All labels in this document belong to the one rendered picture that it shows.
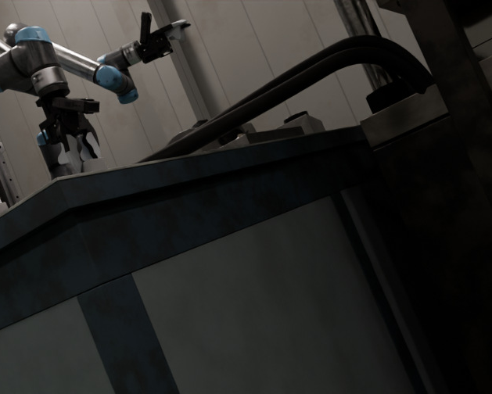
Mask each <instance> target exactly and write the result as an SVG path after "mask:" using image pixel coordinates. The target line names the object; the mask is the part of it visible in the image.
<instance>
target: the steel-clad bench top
mask: <svg viewBox="0 0 492 394"><path fill-rule="evenodd" d="M355 127H361V125H357V126H352V127H344V128H339V129H335V130H330V131H321V132H317V133H312V134H303V135H299V136H294V137H289V138H280V139H276V140H271V141H263V142H258V143H253V144H248V145H240V146H236V147H231V148H226V149H218V150H213V151H208V152H200V153H195V154H190V155H185V156H177V157H172V158H167V159H159V160H154V161H149V162H144V163H136V164H131V165H127V166H122V167H114V168H109V169H104V170H96V171H91V172H86V173H81V174H73V175H68V176H63V177H57V178H55V179H54V180H52V181H50V182H49V183H48V184H46V185H44V186H43V187H41V188H39V189H38V190H37V191H35V192H33V193H32V194H30V195H29V196H28V197H26V198H24V199H22V200H21V201H19V202H18V203H17V204H15V205H14V206H11V207H10V208H8V209H7V210H6V211H4V212H3V213H1V214H0V218H1V217H3V216H5V215H6V214H7V213H9V212H11V211H12V210H14V209H15V208H16V207H18V206H20V205H22V204H23V203H25V202H26V201H28V200H29V199H31V198H33V197H34V196H36V195H37V194H39V193H40V192H42V191H44V190H45V189H46V188H48V187H50V186H51V185H53V184H55V183H56V182H57V181H63V180H67V179H72V178H76V177H85V176H89V175H94V174H102V173H106V172H111V171H115V170H124V169H128V168H133V167H141V166H145V165H150V164H154V163H163V162H167V161H172V160H176V159H184V158H189V157H193V156H202V155H206V154H211V153H215V152H223V151H228V150H233V149H241V148H245V147H250V146H255V145H263V144H267V143H272V142H277V141H285V140H289V139H294V138H302V137H307V136H311V135H316V134H324V133H329V132H333V131H341V130H346V129H350V128H355Z"/></svg>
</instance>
